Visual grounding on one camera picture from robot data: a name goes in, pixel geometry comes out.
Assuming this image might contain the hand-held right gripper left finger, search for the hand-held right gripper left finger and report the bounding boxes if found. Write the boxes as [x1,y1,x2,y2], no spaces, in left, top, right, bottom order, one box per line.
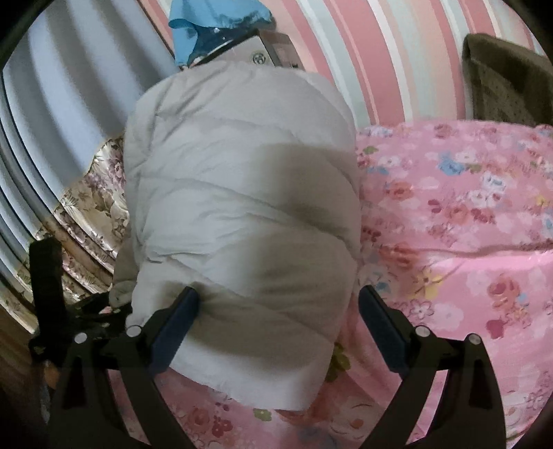
[48,286,200,449]

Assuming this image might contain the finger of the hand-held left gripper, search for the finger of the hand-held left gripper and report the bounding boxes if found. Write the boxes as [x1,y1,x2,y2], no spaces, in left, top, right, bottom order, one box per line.
[28,237,66,352]

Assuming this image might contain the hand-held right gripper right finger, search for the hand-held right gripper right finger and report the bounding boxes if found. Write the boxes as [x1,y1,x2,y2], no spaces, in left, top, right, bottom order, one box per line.
[358,285,495,449]

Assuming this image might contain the light grey quilted blanket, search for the light grey quilted blanket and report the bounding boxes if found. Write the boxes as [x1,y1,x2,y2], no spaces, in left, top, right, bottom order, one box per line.
[110,59,364,410]

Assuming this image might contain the beige floral cloth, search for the beige floral cloth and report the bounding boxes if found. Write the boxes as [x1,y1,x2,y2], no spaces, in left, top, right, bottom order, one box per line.
[0,136,130,333]

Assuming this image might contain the pink floral bedsheet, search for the pink floral bedsheet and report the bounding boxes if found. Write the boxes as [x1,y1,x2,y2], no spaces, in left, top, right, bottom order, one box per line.
[108,120,553,449]

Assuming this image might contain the grey pleated curtain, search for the grey pleated curtain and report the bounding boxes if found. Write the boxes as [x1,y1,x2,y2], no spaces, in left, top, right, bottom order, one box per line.
[0,0,182,337]

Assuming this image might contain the brown fuzzy blanket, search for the brown fuzzy blanket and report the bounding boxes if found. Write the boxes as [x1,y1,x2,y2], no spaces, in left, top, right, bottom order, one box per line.
[461,34,553,128]

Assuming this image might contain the grey bedside cabinet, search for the grey bedside cabinet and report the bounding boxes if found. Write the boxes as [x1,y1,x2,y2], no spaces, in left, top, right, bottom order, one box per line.
[190,30,305,72]

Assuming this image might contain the blue cloth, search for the blue cloth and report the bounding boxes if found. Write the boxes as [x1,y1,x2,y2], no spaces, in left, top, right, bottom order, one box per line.
[168,0,274,70]

